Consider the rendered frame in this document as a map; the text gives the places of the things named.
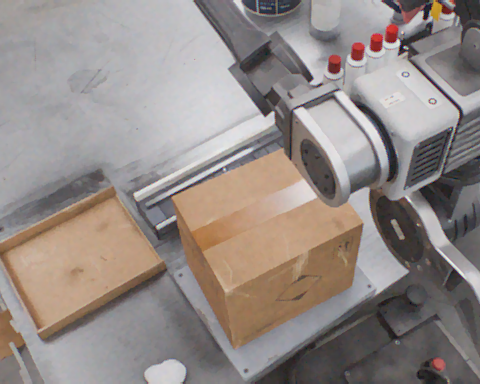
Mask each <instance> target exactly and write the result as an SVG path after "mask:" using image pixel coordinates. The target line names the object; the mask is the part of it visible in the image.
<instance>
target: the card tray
mask: <svg viewBox="0 0 480 384"><path fill-rule="evenodd" d="M0 263H1V265H2V267H3V268H4V270H5V272H6V274H7V276H8V278H9V280H10V282H11V286H12V288H13V290H14V292H15V294H16V296H17V298H18V300H19V301H20V303H21V305H22V306H23V308H24V310H25V312H26V314H27V316H28V318H29V320H30V322H31V324H32V326H33V328H34V330H35V332H36V334H37V335H38V336H39V338H40V339H41V340H42V341H44V340H45V339H47V338H49V337H51V336H52V335H54V334H55V333H56V332H58V331H60V330H62V329H63V328H65V327H67V326H69V325H70V324H72V323H74V322H75V321H77V320H79V319H81V318H82V317H84V316H86V315H88V314H89V313H91V312H93V311H94V310H96V309H98V308H100V307H101V306H103V305H105V304H106V303H108V302H110V301H111V300H112V299H114V298H116V297H118V296H119V295H121V294H123V293H124V292H126V291H128V290H130V289H131V288H133V287H135V286H138V285H140V284H142V283H143V282H145V281H147V280H149V279H150V278H152V277H154V275H156V274H158V273H160V272H161V271H163V270H165V269H166V265H165V262H164V259H162V260H161V259H160V258H159V256H158V255H157V253H156V251H155V250H154V248H153V247H152V245H151V244H150V242H149V241H148V239H147V238H146V236H145V235H144V233H143V232H142V230H141V229H140V227H139V226H138V225H137V223H136V222H135V221H134V220H133V218H132V217H131V215H130V214H129V212H128V211H127V209H126V208H125V206H124V205H123V203H122V200H121V199H120V197H119V196H118V195H117V193H116V190H115V188H114V186H113V185H112V186H110V187H108V188H106V189H104V190H100V191H98V192H96V193H94V194H92V195H90V196H88V197H86V198H84V199H82V200H80V201H79V202H78V203H76V204H74V205H72V206H70V207H68V208H66V209H64V210H62V211H60V212H58V213H56V214H54V215H52V216H50V217H48V218H46V219H44V220H42V221H40V222H38V223H36V224H34V225H32V226H30V227H27V228H24V229H22V230H21V231H20V232H18V233H16V234H14V235H12V236H10V237H8V238H6V239H4V240H2V241H0Z"/></svg>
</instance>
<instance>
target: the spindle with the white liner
mask: <svg viewBox="0 0 480 384"><path fill-rule="evenodd" d="M341 1H342V0H312V13H311V15H312V18H311V26H310V32H311V34H312V35H313V36H314V37H315V38H319V39H331V38H334V37H337V36H338V35H339V32H340V28H339V25H340V13H341Z"/></svg>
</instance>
